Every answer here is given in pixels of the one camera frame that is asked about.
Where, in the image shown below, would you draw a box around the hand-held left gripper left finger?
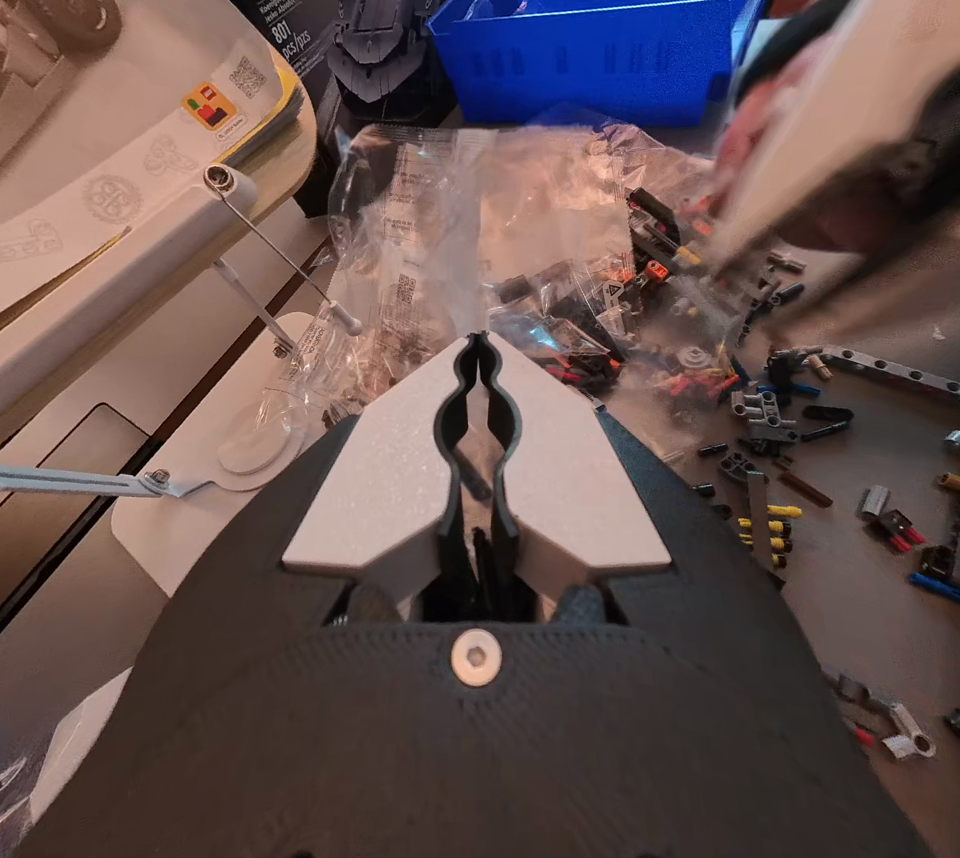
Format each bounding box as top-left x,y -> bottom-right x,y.
279,331 -> 479,610

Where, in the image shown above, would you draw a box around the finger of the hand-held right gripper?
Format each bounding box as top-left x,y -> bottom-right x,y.
711,0 -> 960,268
757,221 -> 960,349

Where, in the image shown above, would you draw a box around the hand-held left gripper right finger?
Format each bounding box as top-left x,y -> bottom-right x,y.
480,331 -> 675,610

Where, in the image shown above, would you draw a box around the pile of small toy pieces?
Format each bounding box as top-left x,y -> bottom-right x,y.
738,251 -> 810,349

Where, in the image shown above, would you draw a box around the clear bag with printed warnings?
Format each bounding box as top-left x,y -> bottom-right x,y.
483,258 -> 751,424

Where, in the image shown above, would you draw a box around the black toy assembly orange connectors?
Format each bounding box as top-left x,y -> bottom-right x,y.
624,187 -> 721,308

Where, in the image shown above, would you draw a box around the small clear bag toy pieces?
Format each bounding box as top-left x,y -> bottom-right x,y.
328,123 -> 511,439

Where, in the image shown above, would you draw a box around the large dark toy set box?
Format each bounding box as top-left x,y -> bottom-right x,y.
138,0 -> 519,218

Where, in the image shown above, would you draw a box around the toy set instruction booklet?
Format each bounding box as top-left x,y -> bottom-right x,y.
0,0 -> 305,319

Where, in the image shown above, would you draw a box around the long white toy beam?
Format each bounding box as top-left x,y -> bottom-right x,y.
821,344 -> 960,400

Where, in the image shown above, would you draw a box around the short black toy beam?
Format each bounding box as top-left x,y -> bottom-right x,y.
798,404 -> 856,443

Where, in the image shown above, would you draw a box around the cluster of grey toy connectors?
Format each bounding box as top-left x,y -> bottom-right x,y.
731,386 -> 802,454

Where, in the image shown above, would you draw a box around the dark toy beam yellow pins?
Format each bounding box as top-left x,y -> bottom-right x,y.
735,472 -> 804,570

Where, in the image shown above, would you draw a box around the brown toy rod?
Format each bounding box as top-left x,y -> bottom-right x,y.
776,472 -> 835,505

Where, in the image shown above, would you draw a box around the black toy piece red pins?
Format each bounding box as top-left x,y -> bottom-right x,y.
873,509 -> 930,555

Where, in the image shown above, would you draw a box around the blue toy axle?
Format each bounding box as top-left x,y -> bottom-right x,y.
907,572 -> 960,604

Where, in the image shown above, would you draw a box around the grey toy connector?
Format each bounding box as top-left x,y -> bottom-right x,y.
821,671 -> 875,709

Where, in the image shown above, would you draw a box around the wooden book stand white legs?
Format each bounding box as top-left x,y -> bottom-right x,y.
0,78 -> 366,597

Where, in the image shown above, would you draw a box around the white toy connector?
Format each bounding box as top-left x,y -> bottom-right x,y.
881,704 -> 937,760

